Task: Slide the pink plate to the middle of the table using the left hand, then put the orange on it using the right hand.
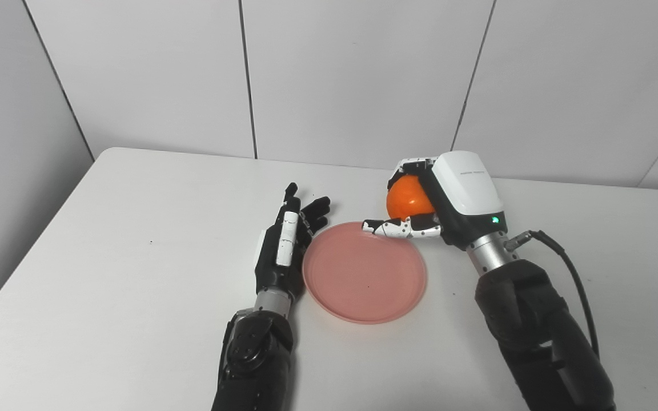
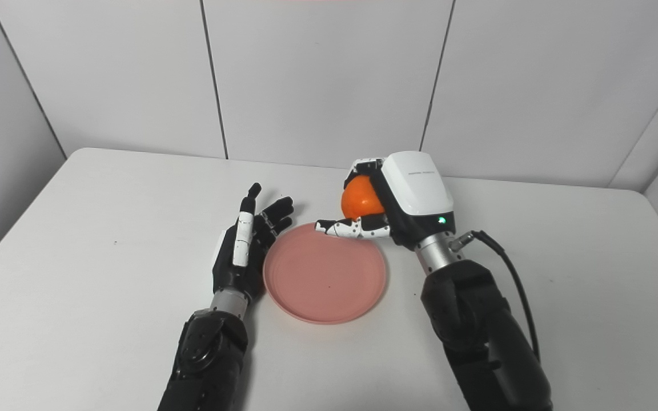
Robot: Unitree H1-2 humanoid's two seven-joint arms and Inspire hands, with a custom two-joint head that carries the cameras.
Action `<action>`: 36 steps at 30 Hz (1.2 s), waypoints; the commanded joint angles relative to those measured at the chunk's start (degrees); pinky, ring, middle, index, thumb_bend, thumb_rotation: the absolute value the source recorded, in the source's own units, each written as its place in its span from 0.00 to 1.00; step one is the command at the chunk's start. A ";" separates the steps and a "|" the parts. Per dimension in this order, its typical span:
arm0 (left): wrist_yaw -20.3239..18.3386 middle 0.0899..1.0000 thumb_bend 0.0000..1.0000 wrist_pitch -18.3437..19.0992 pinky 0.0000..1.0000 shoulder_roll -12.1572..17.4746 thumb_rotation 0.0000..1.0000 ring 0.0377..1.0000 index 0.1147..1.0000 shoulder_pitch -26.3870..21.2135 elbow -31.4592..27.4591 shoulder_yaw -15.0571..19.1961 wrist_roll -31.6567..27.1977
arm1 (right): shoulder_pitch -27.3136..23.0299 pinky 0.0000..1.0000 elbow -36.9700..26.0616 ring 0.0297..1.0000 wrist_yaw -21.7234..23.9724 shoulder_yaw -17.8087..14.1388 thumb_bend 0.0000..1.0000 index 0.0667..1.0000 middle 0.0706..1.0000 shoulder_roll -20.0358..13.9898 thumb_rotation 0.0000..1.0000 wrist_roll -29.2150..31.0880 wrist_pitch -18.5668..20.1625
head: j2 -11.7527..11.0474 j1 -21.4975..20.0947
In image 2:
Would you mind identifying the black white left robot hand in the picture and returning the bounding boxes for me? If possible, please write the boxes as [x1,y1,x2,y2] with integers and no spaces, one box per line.
[211,183,295,301]

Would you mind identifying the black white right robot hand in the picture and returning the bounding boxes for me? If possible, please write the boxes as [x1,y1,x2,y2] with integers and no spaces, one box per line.
[314,151,457,251]

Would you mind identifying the pink round plate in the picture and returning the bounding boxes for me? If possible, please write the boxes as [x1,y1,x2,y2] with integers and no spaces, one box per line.
[263,222,388,325]

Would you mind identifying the orange fruit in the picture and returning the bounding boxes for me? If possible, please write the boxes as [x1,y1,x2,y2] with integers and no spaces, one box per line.
[341,175,386,221]

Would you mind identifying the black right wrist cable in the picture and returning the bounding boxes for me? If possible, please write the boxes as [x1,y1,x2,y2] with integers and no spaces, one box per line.
[449,230,541,364]

